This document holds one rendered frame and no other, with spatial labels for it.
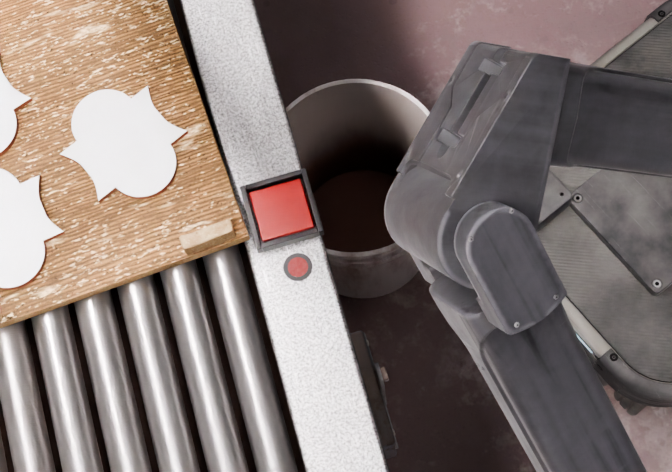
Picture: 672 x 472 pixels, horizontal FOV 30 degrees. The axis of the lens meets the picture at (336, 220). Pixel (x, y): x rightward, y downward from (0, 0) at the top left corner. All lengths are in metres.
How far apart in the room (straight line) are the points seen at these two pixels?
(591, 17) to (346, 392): 1.34
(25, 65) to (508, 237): 0.93
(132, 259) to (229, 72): 0.25
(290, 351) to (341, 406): 0.08
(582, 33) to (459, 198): 1.86
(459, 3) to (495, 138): 1.86
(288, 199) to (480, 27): 1.17
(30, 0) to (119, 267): 0.35
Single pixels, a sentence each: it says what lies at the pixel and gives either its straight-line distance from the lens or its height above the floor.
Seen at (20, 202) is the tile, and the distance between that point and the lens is 1.43.
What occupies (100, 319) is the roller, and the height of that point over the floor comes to 0.92.
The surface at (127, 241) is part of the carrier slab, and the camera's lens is 1.39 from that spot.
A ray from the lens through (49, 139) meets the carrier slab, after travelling 1.45.
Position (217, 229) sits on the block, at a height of 0.96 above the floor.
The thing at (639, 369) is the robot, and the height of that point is 0.24.
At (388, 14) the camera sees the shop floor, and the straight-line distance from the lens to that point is 2.50.
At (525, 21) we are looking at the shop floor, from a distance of 2.50.
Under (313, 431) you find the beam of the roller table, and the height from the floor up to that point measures 0.92.
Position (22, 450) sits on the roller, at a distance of 1.39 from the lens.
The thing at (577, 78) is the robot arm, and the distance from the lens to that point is 0.68.
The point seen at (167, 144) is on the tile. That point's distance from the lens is 1.41.
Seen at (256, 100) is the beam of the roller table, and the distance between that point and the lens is 1.44.
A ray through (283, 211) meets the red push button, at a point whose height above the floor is 0.93.
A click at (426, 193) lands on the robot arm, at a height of 1.59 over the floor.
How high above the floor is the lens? 2.23
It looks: 72 degrees down
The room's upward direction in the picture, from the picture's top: 12 degrees counter-clockwise
